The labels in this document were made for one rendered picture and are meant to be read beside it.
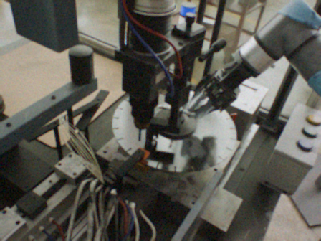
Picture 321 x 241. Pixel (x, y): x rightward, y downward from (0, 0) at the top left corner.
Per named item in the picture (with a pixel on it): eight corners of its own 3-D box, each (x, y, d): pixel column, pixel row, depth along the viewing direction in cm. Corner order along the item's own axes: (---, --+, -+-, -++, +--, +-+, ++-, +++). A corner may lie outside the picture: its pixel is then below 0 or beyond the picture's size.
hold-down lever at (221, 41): (198, 41, 64) (201, 29, 62) (226, 51, 62) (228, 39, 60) (180, 55, 59) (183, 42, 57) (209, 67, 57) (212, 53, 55)
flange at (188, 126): (199, 138, 78) (200, 130, 76) (156, 138, 76) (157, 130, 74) (190, 110, 86) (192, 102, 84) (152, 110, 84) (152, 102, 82)
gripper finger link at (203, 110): (183, 123, 75) (208, 101, 70) (189, 114, 80) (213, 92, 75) (191, 133, 76) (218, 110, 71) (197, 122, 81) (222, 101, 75)
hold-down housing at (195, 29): (175, 93, 70) (189, 6, 57) (191, 103, 68) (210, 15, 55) (159, 103, 66) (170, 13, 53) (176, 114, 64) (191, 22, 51)
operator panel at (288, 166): (281, 133, 113) (296, 102, 103) (310, 146, 110) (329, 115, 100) (258, 181, 95) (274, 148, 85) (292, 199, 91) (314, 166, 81)
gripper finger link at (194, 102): (174, 115, 75) (199, 92, 70) (180, 106, 80) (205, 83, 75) (183, 124, 75) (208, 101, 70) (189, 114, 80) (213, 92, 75)
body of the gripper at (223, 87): (195, 92, 69) (234, 55, 62) (203, 80, 76) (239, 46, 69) (218, 115, 69) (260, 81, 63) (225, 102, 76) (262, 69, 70)
